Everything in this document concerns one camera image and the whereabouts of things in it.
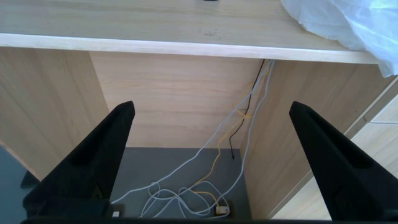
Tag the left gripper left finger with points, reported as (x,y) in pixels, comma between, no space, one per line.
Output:
(93,161)

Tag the white plastic shopping bag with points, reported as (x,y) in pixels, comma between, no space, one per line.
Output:
(354,21)

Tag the white plug adapter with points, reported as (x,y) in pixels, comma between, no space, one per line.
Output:
(222,209)

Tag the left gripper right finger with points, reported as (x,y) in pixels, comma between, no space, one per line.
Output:
(342,165)

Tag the wooden counter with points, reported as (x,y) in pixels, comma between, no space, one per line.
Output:
(186,93)

